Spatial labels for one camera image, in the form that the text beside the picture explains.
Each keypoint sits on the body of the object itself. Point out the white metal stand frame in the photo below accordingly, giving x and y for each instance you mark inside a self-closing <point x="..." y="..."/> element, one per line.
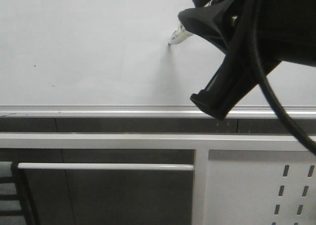
<point x="202" y="144"/>

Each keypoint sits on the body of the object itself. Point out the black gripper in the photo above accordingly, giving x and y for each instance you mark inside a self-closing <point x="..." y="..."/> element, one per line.
<point x="286" y="28"/>

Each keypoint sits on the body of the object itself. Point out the white horizontal metal bar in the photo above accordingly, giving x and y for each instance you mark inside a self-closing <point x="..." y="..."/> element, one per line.
<point x="106" y="166"/>

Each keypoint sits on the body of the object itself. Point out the white perforated metal panel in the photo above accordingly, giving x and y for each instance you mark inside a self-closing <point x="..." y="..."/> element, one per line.
<point x="260" y="188"/>

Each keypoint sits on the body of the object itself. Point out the white whiteboard marker pen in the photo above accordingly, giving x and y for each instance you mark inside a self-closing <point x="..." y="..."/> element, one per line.
<point x="181" y="34"/>

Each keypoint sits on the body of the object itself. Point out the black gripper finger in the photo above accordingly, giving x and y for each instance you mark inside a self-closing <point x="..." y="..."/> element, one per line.
<point x="234" y="79"/>

